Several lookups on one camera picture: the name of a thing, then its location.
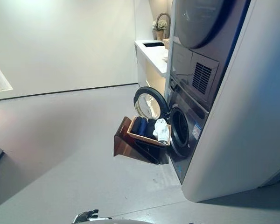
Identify robot left hand black white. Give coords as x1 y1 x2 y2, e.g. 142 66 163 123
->
74 209 112 224

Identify blue garment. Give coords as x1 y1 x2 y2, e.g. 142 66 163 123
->
140 119 148 136

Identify white garment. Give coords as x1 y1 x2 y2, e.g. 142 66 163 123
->
153 118 168 143

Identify dark grey washing machine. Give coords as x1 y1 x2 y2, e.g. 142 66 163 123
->
167 76 210 185

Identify brown acrylic stand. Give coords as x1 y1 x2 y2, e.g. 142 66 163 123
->
113 116 170 166

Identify rectangular wicker laundry basket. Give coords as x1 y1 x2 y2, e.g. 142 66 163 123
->
126 116 172 147

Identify round glass washer door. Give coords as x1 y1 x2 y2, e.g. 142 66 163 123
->
133 86 170 123

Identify energy label sticker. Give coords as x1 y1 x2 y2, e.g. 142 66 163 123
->
192 124 203 137

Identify white counter cabinet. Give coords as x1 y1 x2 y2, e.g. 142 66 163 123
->
134 39 168 98

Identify black rectangular sink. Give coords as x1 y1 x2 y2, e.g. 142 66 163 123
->
142 41 165 48

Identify white flowers in pot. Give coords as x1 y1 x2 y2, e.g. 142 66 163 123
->
152 20 168 41

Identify bronze arched faucet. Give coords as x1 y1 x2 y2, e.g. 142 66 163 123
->
156 13 171 40

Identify dark grey stacked dryer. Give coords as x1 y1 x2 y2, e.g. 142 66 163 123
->
170 0 250 108

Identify white appliance enclosure frame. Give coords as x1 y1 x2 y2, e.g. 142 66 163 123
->
164 0 280 203

